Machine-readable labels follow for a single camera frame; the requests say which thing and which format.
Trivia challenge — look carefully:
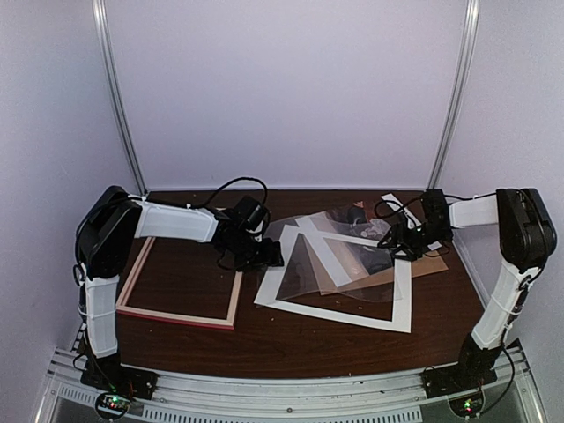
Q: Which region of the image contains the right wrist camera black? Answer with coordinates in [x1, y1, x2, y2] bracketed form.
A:
[420, 189, 449, 226]

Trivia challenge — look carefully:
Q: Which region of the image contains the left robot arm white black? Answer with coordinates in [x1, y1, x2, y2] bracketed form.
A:
[73, 186, 284, 391]

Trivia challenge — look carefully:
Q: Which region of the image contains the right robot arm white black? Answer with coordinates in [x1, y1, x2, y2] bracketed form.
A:
[379, 188, 557, 390]

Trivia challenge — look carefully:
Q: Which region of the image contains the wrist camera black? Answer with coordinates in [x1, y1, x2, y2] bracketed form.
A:
[233, 196, 267, 231]
[420, 189, 449, 226]

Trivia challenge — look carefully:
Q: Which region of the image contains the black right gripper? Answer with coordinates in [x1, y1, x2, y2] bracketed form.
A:
[378, 221, 451, 261]

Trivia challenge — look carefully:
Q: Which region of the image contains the clear acrylic sheet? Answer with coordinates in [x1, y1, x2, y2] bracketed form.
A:
[266, 205, 403, 302]

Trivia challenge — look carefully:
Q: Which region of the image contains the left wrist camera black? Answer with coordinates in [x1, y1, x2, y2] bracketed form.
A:
[233, 196, 267, 231]

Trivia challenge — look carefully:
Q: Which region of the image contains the left aluminium corner post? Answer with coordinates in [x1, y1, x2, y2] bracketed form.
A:
[92, 0, 148, 194]

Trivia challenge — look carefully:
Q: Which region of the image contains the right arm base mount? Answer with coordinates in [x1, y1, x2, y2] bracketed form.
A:
[420, 360, 497, 398]

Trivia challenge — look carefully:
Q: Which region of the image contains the controller board with leds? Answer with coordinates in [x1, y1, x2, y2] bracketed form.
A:
[449, 392, 485, 419]
[94, 392, 132, 419]

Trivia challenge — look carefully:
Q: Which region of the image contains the brown backing board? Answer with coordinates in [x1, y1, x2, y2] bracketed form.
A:
[312, 255, 448, 295]

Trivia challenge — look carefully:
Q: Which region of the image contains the right controller board with leds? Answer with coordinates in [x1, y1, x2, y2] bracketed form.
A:
[449, 392, 485, 419]

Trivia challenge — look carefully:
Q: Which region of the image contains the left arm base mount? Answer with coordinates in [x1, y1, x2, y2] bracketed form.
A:
[80, 355, 158, 400]

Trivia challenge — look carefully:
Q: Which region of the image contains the dark painting photo print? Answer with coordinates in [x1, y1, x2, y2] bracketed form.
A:
[299, 192, 442, 287]

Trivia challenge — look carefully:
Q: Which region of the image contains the aluminium corner post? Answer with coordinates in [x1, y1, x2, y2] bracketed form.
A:
[92, 0, 148, 194]
[427, 0, 480, 189]

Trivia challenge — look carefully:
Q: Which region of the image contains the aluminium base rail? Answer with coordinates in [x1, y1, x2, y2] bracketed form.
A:
[43, 341, 537, 423]

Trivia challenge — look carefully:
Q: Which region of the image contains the right aluminium corner post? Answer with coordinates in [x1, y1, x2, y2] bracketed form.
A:
[427, 0, 480, 189]

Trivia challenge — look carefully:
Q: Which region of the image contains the light wood picture frame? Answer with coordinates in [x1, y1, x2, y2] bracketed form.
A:
[115, 237, 243, 330]

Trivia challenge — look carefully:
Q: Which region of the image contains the left controller board with leds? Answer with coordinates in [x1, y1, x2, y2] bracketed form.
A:
[94, 392, 132, 419]

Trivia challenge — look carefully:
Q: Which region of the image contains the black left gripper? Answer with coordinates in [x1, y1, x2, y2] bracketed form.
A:
[226, 234, 286, 273]

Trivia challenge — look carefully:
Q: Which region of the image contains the left camera cable black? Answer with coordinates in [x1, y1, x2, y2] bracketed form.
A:
[193, 176, 270, 211]

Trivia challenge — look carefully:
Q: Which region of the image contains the white mat board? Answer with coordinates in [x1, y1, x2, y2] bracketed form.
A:
[255, 218, 412, 333]

